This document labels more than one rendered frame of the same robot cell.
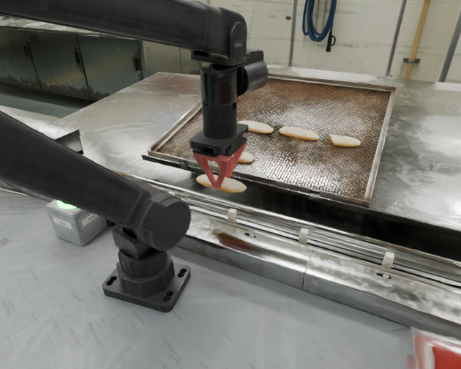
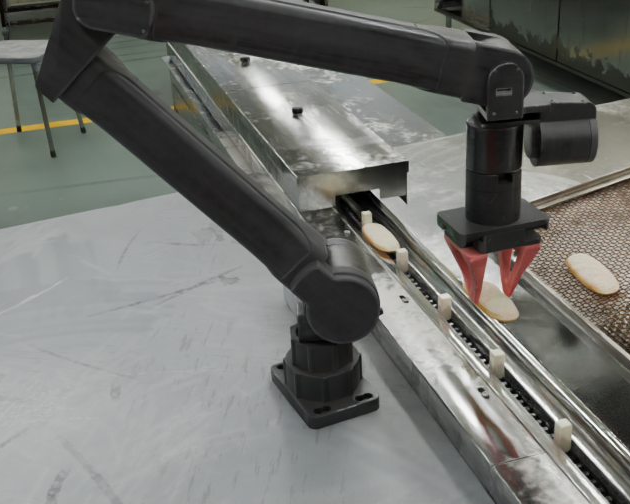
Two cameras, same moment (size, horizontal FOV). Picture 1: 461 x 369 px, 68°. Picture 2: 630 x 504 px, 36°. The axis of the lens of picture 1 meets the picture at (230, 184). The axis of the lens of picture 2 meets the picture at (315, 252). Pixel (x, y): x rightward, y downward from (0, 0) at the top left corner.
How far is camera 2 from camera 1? 61 cm
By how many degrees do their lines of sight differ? 43
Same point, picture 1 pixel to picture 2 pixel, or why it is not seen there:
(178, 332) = (301, 451)
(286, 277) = (478, 468)
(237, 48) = (501, 98)
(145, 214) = (301, 277)
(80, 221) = not seen: hidden behind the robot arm
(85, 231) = not seen: hidden behind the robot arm
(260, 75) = (573, 141)
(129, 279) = (289, 364)
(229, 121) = (491, 199)
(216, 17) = (462, 55)
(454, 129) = not seen: outside the picture
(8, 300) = (189, 338)
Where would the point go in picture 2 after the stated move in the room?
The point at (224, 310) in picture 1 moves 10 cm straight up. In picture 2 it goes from (371, 461) to (368, 378)
